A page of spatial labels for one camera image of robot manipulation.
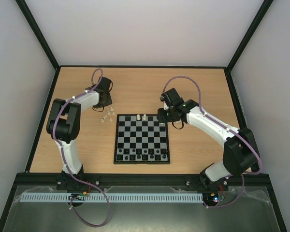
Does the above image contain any black chess pieces row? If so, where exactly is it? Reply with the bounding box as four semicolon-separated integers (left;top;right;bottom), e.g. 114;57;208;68
115;148;170;162

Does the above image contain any black and silver chessboard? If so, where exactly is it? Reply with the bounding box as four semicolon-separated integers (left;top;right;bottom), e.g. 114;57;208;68
114;114;171;164

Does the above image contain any black aluminium frame rail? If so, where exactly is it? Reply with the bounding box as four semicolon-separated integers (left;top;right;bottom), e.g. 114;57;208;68
13;173;273;193

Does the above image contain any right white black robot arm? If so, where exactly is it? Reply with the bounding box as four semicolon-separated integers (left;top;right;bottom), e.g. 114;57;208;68
157;97;262;189

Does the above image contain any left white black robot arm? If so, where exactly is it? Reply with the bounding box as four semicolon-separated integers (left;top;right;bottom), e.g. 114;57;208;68
46;89;112;174

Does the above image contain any grey slotted cable duct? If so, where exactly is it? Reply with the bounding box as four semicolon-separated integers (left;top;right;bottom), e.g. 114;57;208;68
20;193;203;203

